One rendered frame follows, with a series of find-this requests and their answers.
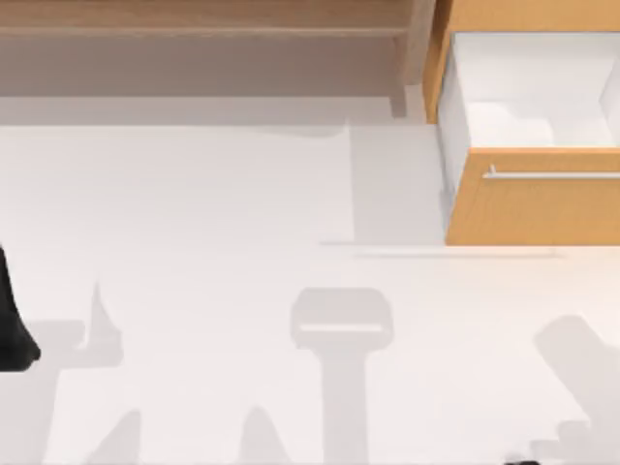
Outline orange wooden cupboard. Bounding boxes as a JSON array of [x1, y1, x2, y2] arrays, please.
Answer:
[[421, 0, 620, 125]]

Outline long metal handle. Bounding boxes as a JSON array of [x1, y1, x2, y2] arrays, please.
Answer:
[[481, 164, 620, 181]]

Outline orange wooden drawer front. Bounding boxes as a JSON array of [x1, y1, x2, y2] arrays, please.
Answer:
[[445, 147, 620, 247]]

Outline wooden open shelf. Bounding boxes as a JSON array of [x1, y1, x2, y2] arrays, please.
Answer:
[[0, 0, 431, 120]]

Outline pulled-out white drawer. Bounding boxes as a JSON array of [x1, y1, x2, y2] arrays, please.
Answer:
[[437, 31, 620, 204]]

